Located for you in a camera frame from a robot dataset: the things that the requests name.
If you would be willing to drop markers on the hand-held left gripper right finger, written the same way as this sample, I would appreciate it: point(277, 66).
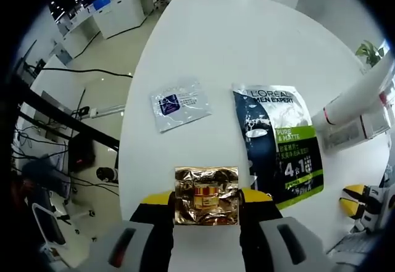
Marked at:
point(271, 244)

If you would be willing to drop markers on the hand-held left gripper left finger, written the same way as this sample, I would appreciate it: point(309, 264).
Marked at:
point(139, 241)

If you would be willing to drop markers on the skincare bottle red stripe label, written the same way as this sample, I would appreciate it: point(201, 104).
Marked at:
point(345, 134)

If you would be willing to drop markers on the gold skincare sachet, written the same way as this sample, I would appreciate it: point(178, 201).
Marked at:
point(206, 192)

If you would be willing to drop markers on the white skincare tube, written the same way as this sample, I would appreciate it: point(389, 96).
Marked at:
point(351, 96)

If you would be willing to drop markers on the green black skincare sachet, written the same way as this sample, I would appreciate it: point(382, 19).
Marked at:
point(262, 124)

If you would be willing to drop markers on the silver purple skincare sachet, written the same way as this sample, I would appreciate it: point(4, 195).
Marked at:
point(182, 108)

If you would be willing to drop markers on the blue storage box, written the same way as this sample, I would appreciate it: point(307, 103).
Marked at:
point(102, 2)

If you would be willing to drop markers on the person's striped shirt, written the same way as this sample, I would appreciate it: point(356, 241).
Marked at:
point(351, 242)

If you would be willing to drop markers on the black cylinder device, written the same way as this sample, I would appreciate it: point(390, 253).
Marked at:
point(107, 174)

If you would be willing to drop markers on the white office chair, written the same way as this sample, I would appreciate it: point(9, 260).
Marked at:
point(52, 229)

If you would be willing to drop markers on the black box red light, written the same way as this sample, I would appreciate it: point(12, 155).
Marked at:
point(81, 154)

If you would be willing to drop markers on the black laptop stand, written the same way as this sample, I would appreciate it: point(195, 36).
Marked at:
point(77, 127)

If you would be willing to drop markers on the white power strip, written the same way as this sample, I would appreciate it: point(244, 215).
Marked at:
point(106, 111)

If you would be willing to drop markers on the potted green plant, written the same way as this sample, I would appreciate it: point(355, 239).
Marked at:
point(368, 51)

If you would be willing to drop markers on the long white office desk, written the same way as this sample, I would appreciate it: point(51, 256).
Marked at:
point(117, 19)

